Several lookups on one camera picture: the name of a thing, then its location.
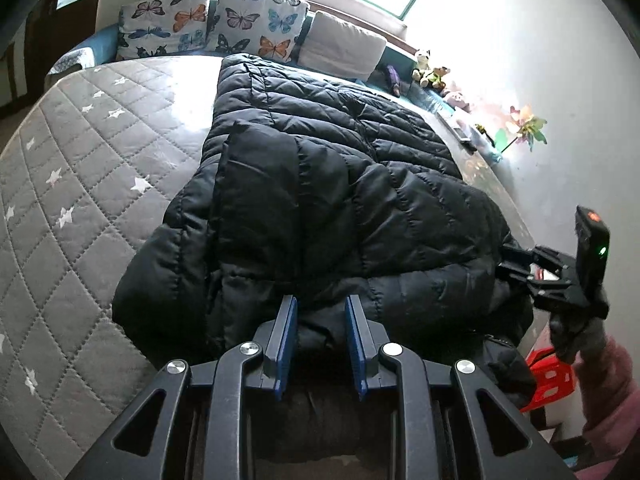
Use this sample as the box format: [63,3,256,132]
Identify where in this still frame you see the black puffer jacket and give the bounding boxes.
[113,54,536,406]

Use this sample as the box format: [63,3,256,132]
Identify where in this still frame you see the pink sleeve right forearm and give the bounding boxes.
[574,336,639,479]

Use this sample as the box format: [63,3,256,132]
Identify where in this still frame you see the right gloved hand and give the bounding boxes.
[549,314,606,364]

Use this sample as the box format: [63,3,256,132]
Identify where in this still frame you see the red plastic stool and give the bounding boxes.
[521,346,577,413]

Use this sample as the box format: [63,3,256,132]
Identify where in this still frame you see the colourful pinwheel toy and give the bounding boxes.
[494,105,548,153]

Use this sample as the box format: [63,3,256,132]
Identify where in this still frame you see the plush toy animals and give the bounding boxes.
[411,50,471,112]

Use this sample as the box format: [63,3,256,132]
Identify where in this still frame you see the grey star quilted bed cover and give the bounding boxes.
[1,56,221,479]

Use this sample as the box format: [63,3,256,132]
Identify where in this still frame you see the grey plain pillow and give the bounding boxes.
[298,11,387,80]

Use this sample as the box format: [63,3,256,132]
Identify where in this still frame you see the right butterfly pillow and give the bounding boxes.
[205,0,309,62]

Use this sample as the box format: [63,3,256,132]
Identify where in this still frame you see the butterfly pillow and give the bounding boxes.
[205,0,309,62]
[116,0,209,61]

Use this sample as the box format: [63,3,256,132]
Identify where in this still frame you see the left butterfly pillow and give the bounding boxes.
[116,0,209,61]

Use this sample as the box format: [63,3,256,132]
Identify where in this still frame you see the brown wooden door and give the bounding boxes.
[1,0,99,117]

